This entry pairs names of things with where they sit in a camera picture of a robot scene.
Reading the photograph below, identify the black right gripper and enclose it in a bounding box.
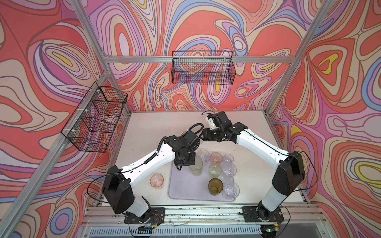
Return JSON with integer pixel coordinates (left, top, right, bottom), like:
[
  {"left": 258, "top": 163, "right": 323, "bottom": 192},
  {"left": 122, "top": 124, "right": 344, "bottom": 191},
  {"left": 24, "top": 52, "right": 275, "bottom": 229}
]
[{"left": 199, "top": 127, "right": 224, "bottom": 142}]

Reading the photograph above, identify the pale yellow textured cup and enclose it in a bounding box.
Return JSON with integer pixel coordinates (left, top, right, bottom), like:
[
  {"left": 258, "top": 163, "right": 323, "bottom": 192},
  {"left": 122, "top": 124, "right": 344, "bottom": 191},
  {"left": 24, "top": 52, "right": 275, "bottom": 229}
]
[{"left": 189, "top": 156, "right": 203, "bottom": 177}]

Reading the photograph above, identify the small clear cup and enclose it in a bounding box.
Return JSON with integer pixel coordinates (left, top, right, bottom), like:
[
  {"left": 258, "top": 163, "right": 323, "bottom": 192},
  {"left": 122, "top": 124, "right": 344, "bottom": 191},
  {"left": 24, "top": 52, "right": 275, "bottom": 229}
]
[{"left": 223, "top": 154, "right": 234, "bottom": 164}]

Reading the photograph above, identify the pink cup back row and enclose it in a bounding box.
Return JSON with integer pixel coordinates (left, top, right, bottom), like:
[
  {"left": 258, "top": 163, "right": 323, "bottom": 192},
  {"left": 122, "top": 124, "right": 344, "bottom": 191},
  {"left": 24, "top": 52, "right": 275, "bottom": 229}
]
[{"left": 210, "top": 152, "right": 223, "bottom": 165}]

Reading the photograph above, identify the clear cup front row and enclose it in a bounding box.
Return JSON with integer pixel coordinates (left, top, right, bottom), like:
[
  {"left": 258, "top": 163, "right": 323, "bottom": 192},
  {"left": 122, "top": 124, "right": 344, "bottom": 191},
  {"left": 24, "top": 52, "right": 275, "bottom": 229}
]
[{"left": 196, "top": 150, "right": 211, "bottom": 163}]

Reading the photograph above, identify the pale green textured cup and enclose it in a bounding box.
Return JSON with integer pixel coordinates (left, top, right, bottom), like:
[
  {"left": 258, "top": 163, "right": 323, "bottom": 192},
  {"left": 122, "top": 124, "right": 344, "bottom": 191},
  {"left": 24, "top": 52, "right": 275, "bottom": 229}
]
[{"left": 208, "top": 164, "right": 222, "bottom": 179}]

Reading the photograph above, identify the brown olive textured cup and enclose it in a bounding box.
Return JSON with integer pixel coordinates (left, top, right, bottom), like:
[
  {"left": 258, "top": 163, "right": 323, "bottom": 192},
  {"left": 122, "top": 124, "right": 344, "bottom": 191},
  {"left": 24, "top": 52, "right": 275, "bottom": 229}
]
[{"left": 208, "top": 178, "right": 224, "bottom": 196}]

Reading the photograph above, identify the large clear cup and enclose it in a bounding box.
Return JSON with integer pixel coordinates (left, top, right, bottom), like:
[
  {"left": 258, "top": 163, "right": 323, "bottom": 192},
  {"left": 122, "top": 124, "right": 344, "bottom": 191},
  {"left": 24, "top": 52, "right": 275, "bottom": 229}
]
[{"left": 223, "top": 182, "right": 240, "bottom": 200}]

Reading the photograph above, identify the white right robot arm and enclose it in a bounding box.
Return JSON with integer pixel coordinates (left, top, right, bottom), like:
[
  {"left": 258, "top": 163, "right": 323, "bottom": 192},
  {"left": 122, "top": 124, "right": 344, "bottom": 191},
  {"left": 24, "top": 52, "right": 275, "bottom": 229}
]
[{"left": 200, "top": 110, "right": 306, "bottom": 214}]

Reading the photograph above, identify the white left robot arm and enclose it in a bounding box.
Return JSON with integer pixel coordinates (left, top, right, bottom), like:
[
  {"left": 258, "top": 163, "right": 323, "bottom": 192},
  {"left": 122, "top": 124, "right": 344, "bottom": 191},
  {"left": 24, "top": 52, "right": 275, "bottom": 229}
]
[{"left": 101, "top": 134, "right": 200, "bottom": 217}]

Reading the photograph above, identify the lavender tray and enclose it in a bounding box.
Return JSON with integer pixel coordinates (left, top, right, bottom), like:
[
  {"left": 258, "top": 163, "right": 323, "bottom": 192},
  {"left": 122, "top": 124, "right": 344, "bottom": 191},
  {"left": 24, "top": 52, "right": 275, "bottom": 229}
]
[{"left": 168, "top": 161, "right": 237, "bottom": 202}]

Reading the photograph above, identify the pink cup near tray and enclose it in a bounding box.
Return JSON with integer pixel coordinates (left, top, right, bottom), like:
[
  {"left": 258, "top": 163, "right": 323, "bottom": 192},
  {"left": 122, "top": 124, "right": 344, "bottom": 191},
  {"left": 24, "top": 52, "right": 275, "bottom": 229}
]
[{"left": 150, "top": 174, "right": 164, "bottom": 189}]

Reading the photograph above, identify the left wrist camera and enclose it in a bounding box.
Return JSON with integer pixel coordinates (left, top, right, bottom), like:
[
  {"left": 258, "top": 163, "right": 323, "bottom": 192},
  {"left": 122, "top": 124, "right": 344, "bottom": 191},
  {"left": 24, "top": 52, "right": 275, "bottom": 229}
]
[{"left": 181, "top": 131, "right": 199, "bottom": 147}]

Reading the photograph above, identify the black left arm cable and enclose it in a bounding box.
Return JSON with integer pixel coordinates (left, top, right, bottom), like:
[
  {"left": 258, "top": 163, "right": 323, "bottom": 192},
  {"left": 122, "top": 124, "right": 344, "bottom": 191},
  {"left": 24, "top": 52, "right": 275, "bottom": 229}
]
[{"left": 186, "top": 122, "right": 205, "bottom": 137}]

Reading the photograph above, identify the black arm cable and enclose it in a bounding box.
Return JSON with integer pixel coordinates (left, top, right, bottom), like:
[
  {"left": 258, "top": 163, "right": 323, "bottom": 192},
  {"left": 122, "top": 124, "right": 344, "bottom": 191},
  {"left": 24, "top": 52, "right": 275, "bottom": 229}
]
[
  {"left": 186, "top": 122, "right": 205, "bottom": 137},
  {"left": 201, "top": 110, "right": 318, "bottom": 230}
]

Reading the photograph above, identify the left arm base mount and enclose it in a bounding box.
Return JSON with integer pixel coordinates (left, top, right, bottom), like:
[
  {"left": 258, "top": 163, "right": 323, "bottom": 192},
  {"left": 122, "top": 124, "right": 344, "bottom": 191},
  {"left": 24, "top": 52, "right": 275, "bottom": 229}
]
[{"left": 124, "top": 207, "right": 165, "bottom": 225}]

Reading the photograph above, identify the black wire basket back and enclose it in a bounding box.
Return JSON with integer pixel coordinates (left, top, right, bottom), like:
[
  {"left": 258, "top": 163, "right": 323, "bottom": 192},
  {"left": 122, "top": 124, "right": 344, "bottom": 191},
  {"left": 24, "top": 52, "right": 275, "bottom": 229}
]
[{"left": 171, "top": 50, "right": 236, "bottom": 85}]

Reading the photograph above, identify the black wire basket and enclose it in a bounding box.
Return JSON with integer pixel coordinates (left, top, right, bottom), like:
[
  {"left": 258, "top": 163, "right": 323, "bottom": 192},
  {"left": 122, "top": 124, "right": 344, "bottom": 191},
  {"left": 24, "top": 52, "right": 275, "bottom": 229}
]
[
  {"left": 61, "top": 82, "right": 128, "bottom": 153},
  {"left": 171, "top": 50, "right": 236, "bottom": 85}
]

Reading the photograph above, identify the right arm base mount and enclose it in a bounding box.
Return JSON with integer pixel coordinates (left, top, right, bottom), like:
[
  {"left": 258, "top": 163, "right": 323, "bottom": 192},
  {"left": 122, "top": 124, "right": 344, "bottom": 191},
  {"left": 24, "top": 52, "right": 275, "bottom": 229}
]
[{"left": 241, "top": 206, "right": 284, "bottom": 223}]

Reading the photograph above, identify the black wire basket left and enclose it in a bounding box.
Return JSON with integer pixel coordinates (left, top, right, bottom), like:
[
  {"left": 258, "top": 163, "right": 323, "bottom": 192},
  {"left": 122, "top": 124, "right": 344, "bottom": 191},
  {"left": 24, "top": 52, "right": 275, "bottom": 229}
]
[{"left": 61, "top": 82, "right": 128, "bottom": 153}]

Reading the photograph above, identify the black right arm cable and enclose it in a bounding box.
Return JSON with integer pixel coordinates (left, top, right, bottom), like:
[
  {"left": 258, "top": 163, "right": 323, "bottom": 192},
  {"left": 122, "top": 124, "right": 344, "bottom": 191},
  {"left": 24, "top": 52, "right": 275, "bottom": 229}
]
[{"left": 201, "top": 110, "right": 318, "bottom": 230}]

